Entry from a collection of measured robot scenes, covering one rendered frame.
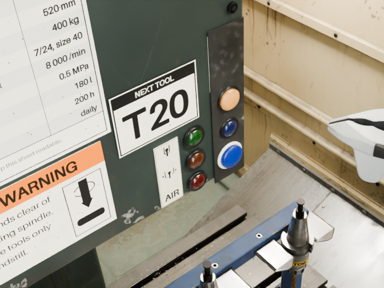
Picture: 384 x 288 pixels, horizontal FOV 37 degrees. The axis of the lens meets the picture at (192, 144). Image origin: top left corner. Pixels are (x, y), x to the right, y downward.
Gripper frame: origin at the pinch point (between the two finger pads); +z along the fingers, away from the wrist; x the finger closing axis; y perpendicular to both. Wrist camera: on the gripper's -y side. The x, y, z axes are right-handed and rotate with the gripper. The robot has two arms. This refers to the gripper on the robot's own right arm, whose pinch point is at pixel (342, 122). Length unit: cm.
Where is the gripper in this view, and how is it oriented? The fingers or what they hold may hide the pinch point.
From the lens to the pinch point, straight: 59.0
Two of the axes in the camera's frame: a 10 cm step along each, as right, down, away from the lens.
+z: -9.2, -2.0, 3.2
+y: 0.6, 7.6, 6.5
